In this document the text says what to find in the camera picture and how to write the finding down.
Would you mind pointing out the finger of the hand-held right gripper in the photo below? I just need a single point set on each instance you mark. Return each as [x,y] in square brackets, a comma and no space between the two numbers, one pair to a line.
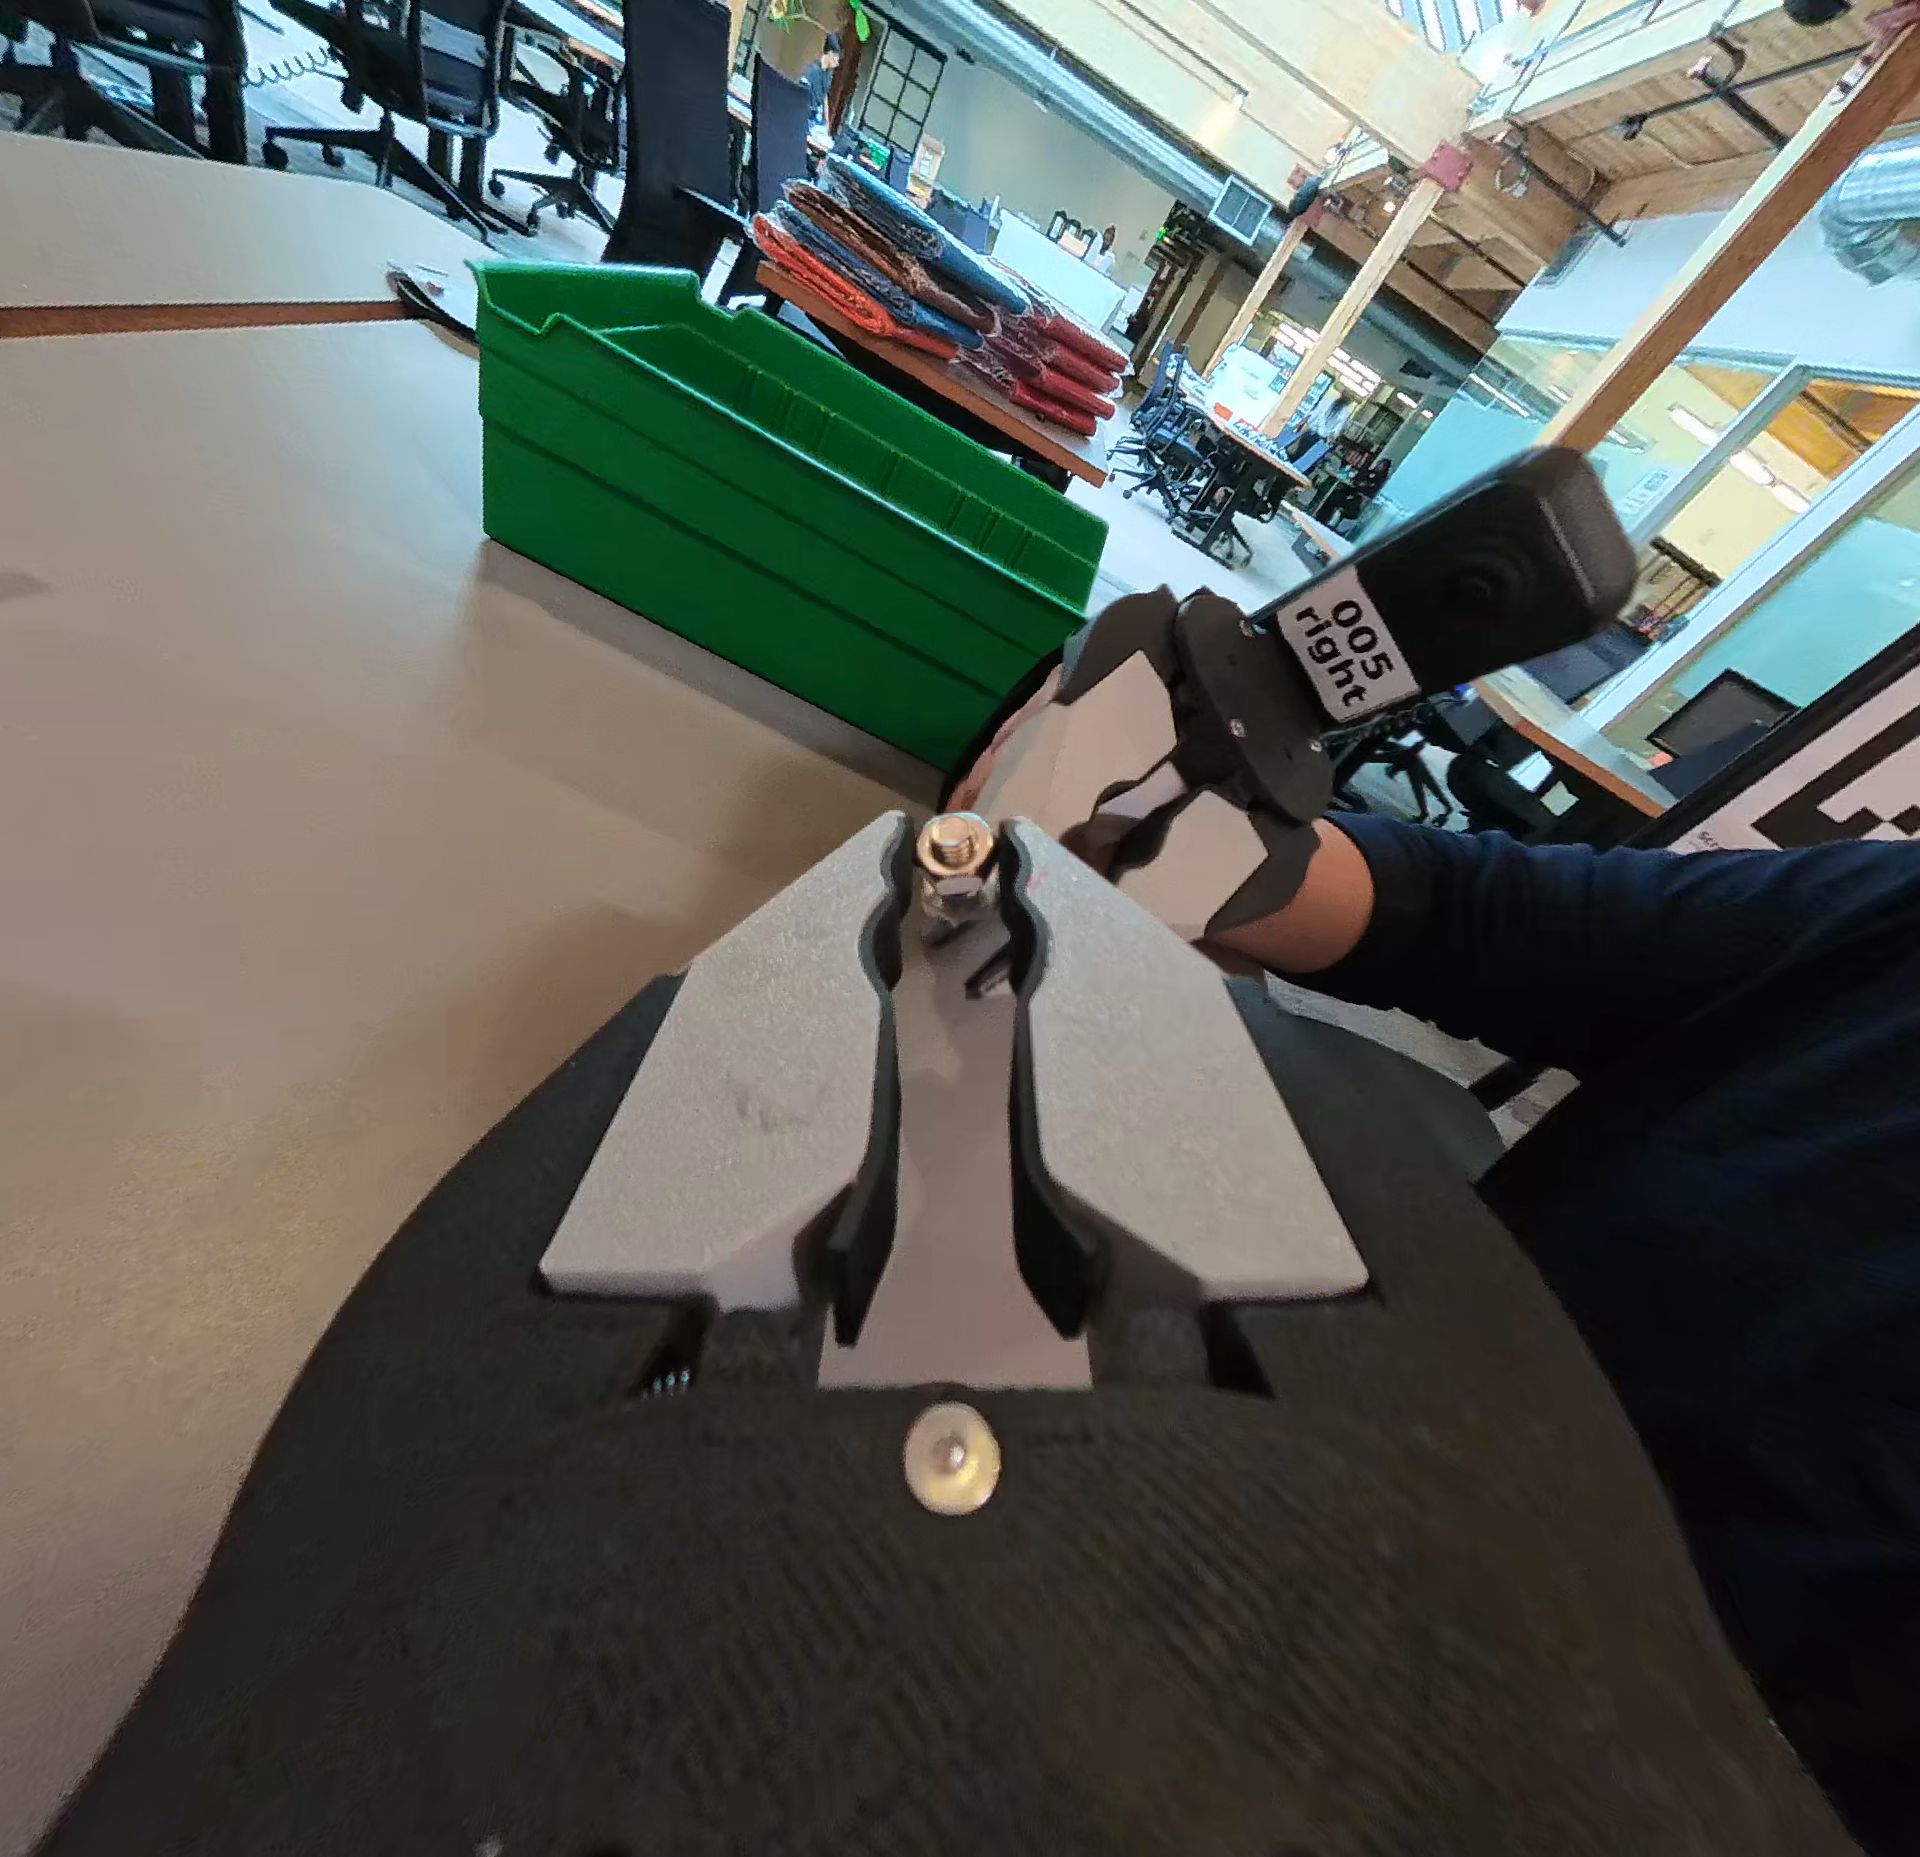
[1193,861]
[1119,731]

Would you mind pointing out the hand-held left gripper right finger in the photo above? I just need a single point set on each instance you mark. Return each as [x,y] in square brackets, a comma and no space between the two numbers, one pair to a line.
[1178,1120]

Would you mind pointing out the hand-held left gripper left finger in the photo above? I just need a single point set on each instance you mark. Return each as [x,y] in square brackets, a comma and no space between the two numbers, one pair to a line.
[722,1120]

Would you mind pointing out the silver bolt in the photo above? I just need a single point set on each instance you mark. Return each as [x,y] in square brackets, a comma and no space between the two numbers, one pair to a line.
[956,842]

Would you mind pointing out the silver hex nut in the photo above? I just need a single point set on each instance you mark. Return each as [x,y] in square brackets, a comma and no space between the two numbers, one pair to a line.
[956,894]

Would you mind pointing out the green plastic bin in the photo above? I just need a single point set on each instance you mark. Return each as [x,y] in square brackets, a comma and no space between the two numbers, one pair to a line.
[722,507]

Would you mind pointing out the person's right forearm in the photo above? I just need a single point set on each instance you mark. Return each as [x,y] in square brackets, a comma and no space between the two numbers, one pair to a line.
[1576,927]

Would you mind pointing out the person's right hand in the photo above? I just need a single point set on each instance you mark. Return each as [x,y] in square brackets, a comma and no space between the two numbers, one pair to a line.
[1305,905]

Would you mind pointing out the black computer monitor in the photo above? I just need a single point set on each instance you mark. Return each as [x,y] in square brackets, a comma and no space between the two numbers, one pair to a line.
[1726,709]

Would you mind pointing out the black white pattern board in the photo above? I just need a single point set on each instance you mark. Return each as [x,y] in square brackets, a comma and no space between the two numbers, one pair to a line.
[1846,792]

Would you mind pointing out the stack of folded cloths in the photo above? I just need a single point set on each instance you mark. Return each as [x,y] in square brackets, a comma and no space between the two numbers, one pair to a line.
[901,267]

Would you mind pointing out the person's torso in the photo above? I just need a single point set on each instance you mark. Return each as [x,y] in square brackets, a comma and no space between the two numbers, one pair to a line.
[1771,1361]

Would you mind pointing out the hanging green plant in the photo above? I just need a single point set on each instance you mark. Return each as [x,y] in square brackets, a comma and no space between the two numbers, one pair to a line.
[810,4]

